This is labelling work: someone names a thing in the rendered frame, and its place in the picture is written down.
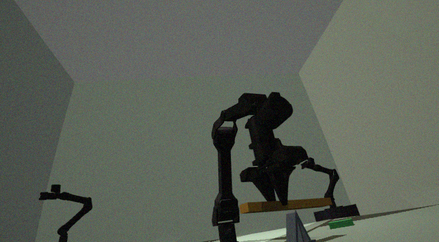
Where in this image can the green flat bar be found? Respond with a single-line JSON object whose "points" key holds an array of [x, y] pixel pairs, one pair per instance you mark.
{"points": [[341, 223]]}

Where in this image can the yellow bar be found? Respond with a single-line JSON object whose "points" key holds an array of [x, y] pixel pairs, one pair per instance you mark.
{"points": [[273, 206]]}

